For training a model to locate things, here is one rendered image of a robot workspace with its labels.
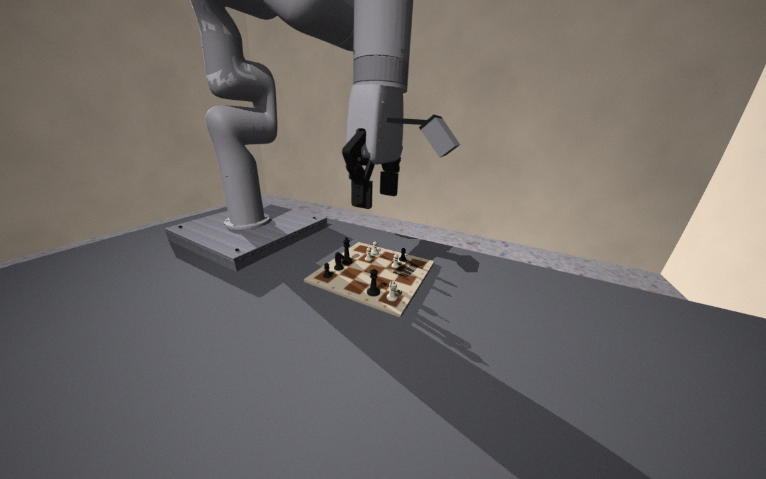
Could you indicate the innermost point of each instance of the brown and cream chessboard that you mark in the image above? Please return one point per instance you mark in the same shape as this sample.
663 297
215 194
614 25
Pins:
354 279

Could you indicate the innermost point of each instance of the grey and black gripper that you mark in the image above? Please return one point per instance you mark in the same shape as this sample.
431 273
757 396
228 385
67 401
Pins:
371 140

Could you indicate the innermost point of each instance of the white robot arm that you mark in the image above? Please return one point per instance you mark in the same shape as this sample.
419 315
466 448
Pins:
381 32

